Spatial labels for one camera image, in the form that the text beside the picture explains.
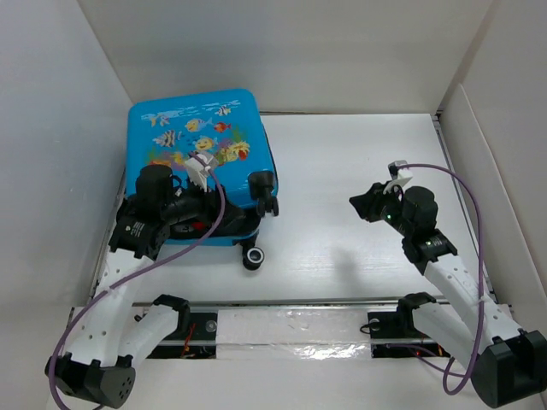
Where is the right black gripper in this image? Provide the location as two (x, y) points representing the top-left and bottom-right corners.
(348, 180), (413, 237)

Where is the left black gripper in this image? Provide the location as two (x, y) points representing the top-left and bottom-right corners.
(162, 173), (242, 228)

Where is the blue hard-shell suitcase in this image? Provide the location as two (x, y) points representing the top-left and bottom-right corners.
(119, 89), (279, 271)

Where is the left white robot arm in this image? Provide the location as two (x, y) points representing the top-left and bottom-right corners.
(44, 157), (229, 409)

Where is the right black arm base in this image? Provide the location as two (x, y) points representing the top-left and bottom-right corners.
(359, 311), (450, 359)

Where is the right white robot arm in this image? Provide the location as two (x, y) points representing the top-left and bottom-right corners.
(349, 183), (546, 408)

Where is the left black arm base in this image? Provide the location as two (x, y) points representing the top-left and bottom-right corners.
(147, 312), (218, 360)

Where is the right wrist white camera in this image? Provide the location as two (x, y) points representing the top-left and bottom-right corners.
(383, 161), (413, 195)

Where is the wrist white camera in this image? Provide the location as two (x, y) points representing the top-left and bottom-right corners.
(383, 161), (413, 195)
(185, 151), (219, 192)

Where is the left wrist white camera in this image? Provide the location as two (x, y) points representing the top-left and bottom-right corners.
(185, 151), (219, 192)

